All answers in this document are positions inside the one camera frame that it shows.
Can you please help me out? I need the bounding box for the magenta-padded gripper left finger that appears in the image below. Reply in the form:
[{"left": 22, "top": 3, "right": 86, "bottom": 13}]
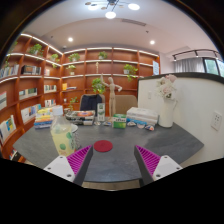
[{"left": 43, "top": 144, "right": 95, "bottom": 187}]

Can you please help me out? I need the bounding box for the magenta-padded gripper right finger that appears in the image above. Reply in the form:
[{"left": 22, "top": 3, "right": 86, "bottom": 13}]
[{"left": 133, "top": 144, "right": 184, "bottom": 187}]

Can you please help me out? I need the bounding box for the clear bottle of yellow juice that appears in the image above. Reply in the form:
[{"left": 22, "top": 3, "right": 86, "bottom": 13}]
[{"left": 49, "top": 105, "right": 77, "bottom": 158}]

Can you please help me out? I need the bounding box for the flat round red coaster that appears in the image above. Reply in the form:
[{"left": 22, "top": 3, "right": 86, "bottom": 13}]
[{"left": 93, "top": 139, "right": 114, "bottom": 153}]

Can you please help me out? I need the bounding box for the stack of dark books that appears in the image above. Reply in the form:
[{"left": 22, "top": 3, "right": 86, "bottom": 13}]
[{"left": 65, "top": 109, "right": 97, "bottom": 126}]

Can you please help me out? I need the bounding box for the stack of white books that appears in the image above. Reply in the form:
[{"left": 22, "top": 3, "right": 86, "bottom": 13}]
[{"left": 125, "top": 106, "right": 160, "bottom": 127}]

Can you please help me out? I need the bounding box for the green and white box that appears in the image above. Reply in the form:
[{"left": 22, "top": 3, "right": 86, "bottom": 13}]
[{"left": 112, "top": 113, "right": 128, "bottom": 130}]

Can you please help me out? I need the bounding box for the white vase with pale flowers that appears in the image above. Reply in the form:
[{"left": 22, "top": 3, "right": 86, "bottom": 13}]
[{"left": 155, "top": 73, "right": 179, "bottom": 129}]

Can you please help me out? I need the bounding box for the stack of colourful books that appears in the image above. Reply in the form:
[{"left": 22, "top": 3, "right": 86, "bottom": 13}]
[{"left": 33, "top": 107, "right": 55, "bottom": 130}]

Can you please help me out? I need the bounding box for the tall green and white carton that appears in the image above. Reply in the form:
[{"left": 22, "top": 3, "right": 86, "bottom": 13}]
[{"left": 96, "top": 102, "right": 106, "bottom": 122}]

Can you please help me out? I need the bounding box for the dark blue chair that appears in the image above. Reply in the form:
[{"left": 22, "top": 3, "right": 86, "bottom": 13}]
[{"left": 79, "top": 93, "right": 104, "bottom": 117}]

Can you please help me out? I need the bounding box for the beige chair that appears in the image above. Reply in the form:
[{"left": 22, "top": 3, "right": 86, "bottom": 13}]
[{"left": 114, "top": 94, "right": 139, "bottom": 115}]

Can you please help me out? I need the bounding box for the wooden artist mannequin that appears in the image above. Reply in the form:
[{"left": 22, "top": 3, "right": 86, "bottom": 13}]
[{"left": 100, "top": 73, "right": 123, "bottom": 118}]

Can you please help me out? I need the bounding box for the wooden shelf unit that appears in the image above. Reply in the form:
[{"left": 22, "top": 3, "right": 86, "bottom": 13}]
[{"left": 0, "top": 32, "right": 161, "bottom": 161}]

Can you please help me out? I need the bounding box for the grey curtain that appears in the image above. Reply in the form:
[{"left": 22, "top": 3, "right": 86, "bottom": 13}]
[{"left": 173, "top": 57, "right": 205, "bottom": 74}]

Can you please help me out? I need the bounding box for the window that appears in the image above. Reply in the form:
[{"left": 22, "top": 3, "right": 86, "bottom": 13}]
[{"left": 203, "top": 57, "right": 224, "bottom": 78}]

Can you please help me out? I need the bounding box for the ceiling lamp with round lights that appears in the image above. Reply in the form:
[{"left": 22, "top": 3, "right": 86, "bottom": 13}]
[{"left": 84, "top": 0, "right": 141, "bottom": 20}]

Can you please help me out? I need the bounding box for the white wall socket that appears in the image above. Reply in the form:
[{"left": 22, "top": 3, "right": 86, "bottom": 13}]
[{"left": 210, "top": 110, "right": 223, "bottom": 132}]

